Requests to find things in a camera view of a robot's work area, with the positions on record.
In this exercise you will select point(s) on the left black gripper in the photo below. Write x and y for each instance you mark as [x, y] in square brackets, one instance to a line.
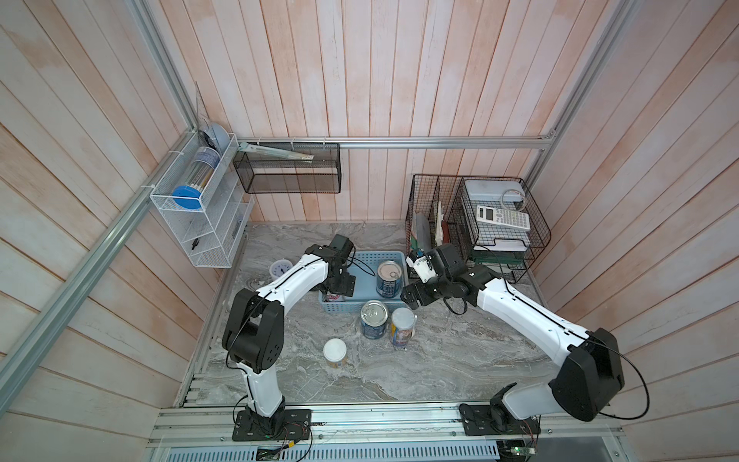
[345, 286]

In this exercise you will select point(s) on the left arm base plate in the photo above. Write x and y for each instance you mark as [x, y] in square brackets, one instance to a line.
[292, 425]

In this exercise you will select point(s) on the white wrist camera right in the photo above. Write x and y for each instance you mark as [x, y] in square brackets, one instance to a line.
[422, 267]

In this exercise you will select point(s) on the red white can white lid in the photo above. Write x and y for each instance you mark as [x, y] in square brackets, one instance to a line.
[331, 297]

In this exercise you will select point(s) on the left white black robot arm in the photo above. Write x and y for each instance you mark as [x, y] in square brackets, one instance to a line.
[255, 330]

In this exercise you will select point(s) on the white wire wall shelf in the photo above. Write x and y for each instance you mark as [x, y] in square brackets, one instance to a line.
[211, 235]

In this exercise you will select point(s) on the black mesh wall basket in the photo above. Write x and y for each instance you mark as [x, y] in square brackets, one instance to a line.
[289, 167]

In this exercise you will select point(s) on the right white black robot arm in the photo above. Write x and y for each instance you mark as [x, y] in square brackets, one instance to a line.
[590, 371]

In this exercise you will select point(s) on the colourful can white lid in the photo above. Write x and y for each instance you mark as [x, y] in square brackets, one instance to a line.
[403, 322]

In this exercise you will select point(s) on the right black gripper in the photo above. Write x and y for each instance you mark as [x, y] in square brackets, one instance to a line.
[410, 297]

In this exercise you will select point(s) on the white calculator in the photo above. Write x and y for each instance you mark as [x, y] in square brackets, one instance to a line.
[503, 217]

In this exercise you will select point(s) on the blue can silver top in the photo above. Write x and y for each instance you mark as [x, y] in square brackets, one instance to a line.
[389, 279]

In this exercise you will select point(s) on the orange can white lid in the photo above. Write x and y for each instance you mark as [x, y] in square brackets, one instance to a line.
[335, 352]

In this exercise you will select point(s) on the white box in organizer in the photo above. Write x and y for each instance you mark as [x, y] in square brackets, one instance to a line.
[494, 190]

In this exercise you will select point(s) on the blue Progresso soup can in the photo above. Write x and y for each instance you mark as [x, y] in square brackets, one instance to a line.
[373, 319]

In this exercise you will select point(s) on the black wire desk organizer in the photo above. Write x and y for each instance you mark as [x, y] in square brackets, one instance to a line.
[439, 211]

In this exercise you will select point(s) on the clear tube blue cap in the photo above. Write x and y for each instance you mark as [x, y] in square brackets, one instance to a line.
[189, 191]

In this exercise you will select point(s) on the small white alarm clock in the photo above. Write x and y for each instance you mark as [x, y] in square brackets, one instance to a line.
[279, 267]

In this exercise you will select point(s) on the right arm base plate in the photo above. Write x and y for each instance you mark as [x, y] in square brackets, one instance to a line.
[486, 420]

